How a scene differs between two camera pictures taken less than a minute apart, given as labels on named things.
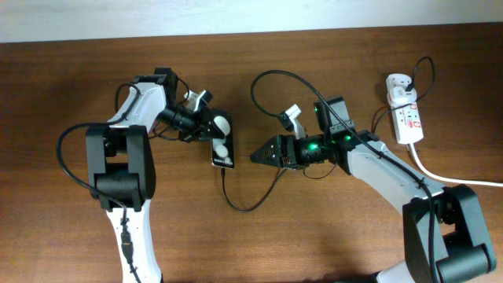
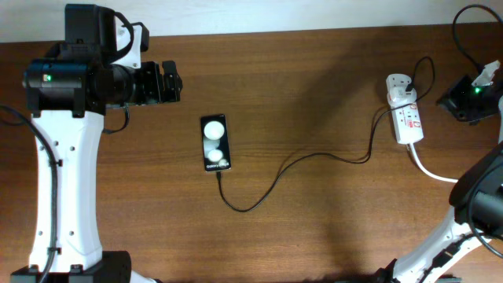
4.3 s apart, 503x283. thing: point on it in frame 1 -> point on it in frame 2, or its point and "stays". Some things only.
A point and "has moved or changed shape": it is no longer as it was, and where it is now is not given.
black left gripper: x=201 y=130 -> x=151 y=73
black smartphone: x=222 y=153 has moved or changed shape
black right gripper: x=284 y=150 -> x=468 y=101
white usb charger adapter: x=398 y=97 stays
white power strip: x=406 y=117 stays
